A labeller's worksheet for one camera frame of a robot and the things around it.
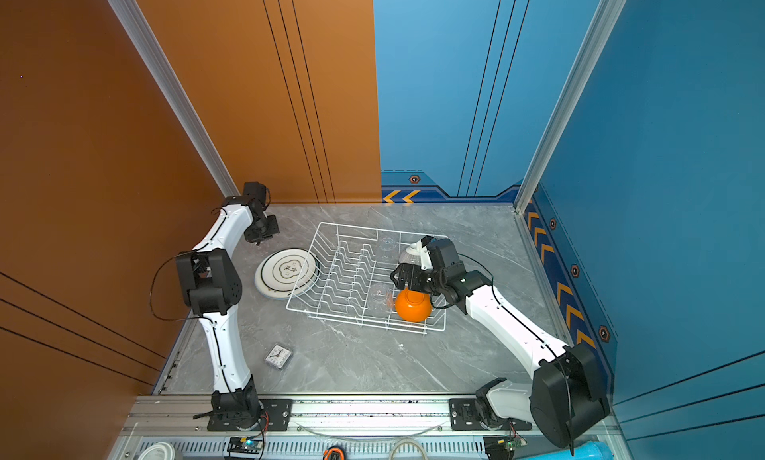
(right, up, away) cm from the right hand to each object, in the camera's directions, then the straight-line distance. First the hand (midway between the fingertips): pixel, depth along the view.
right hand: (400, 278), depth 81 cm
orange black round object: (-15, -37, -16) cm, 43 cm away
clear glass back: (-4, +8, +14) cm, 17 cm away
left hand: (-45, +13, +19) cm, 50 cm away
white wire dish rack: (-18, -3, +17) cm, 25 cm away
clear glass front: (-6, -6, +1) cm, 9 cm away
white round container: (-53, -34, -18) cm, 66 cm away
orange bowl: (+4, -9, +5) cm, 11 cm away
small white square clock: (-34, -22, -1) cm, 40 cm away
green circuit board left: (-38, -38, -11) cm, 55 cm away
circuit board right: (+24, -38, -12) cm, 46 cm away
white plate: (-37, -1, +15) cm, 40 cm away
